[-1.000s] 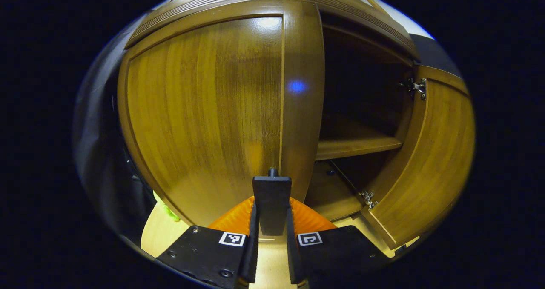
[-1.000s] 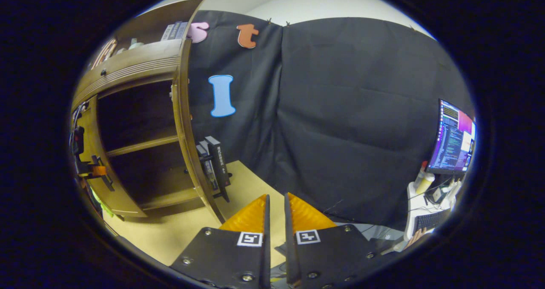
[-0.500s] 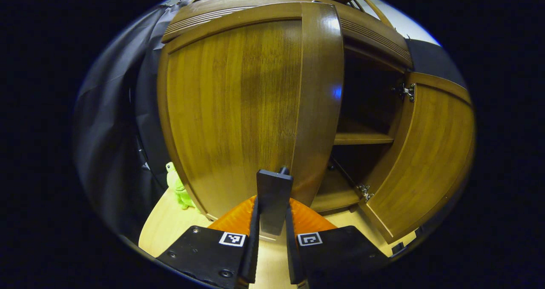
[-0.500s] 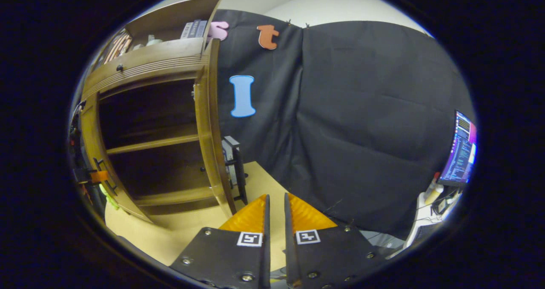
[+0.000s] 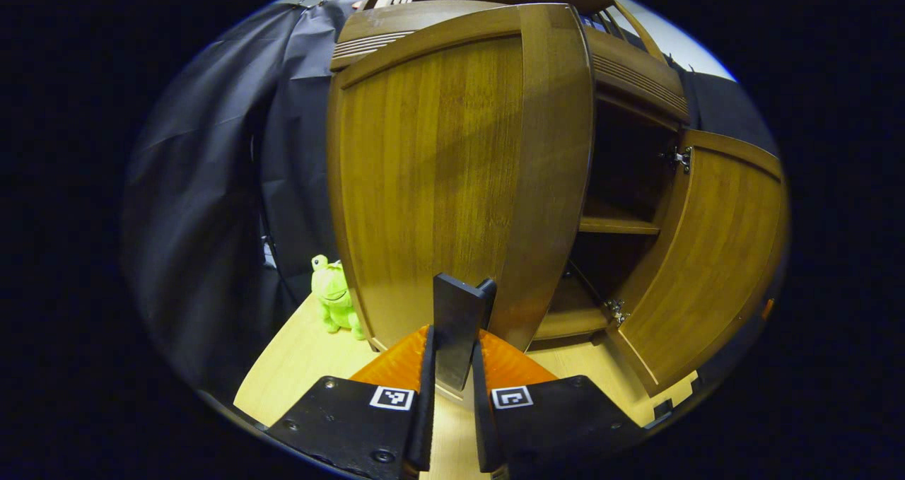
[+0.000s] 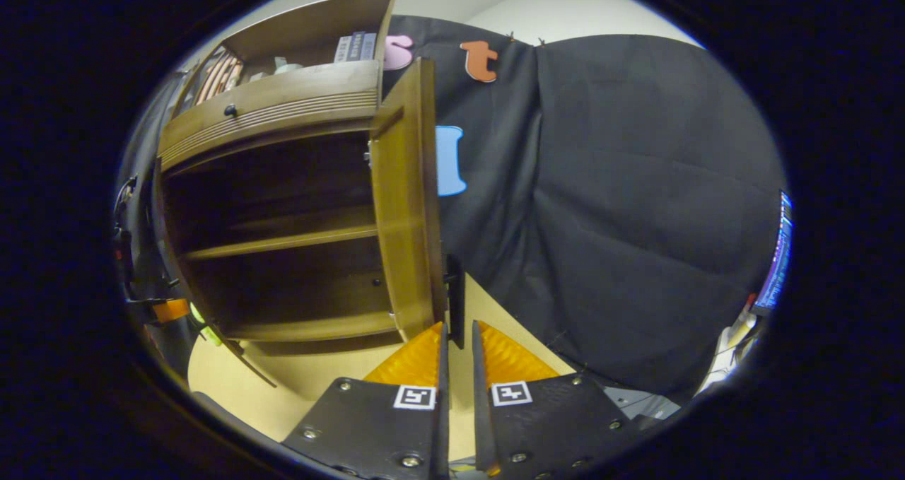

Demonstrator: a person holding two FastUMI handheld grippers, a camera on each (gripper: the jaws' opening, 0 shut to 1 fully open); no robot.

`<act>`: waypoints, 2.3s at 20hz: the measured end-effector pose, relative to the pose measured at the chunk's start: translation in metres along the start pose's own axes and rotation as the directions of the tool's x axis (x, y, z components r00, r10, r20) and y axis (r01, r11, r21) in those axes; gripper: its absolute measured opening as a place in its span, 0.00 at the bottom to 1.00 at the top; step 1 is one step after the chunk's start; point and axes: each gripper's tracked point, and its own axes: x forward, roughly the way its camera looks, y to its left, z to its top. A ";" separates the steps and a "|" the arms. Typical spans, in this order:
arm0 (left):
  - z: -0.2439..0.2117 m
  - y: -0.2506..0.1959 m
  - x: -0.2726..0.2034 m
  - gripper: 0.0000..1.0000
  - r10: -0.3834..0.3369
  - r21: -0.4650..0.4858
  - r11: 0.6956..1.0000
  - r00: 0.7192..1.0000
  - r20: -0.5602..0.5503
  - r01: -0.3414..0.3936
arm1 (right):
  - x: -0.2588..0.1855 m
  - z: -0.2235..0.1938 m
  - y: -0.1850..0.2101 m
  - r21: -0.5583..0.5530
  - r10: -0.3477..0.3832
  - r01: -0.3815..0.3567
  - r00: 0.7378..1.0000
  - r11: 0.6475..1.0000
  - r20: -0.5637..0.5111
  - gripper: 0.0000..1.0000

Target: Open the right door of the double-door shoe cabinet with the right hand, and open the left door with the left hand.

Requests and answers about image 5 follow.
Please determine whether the wooden shoe cabinet door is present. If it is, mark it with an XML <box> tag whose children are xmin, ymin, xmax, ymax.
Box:
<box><xmin>607</xmin><ymin>128</ymin><xmax>790</xmax><ymax>397</ymax></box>
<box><xmin>325</xmin><ymin>3</ymin><xmax>596</xmax><ymax>353</ymax></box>

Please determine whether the green plush frog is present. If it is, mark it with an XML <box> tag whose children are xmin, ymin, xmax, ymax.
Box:
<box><xmin>310</xmin><ymin>254</ymin><xmax>367</xmax><ymax>341</ymax></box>

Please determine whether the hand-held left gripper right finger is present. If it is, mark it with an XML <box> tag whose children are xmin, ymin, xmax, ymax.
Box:
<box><xmin>472</xmin><ymin>328</ymin><xmax>648</xmax><ymax>477</ymax></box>

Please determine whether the black door handle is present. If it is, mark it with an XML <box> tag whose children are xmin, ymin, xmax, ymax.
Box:
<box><xmin>433</xmin><ymin>273</ymin><xmax>498</xmax><ymax>392</ymax></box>

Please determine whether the wooden double-door shoe cabinet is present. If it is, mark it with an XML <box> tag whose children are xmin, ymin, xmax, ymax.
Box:
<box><xmin>330</xmin><ymin>0</ymin><xmax>690</xmax><ymax>343</ymax></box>

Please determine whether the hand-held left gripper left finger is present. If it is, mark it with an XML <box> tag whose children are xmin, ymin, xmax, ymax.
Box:
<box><xmin>265</xmin><ymin>324</ymin><xmax>436</xmax><ymax>480</ymax></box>

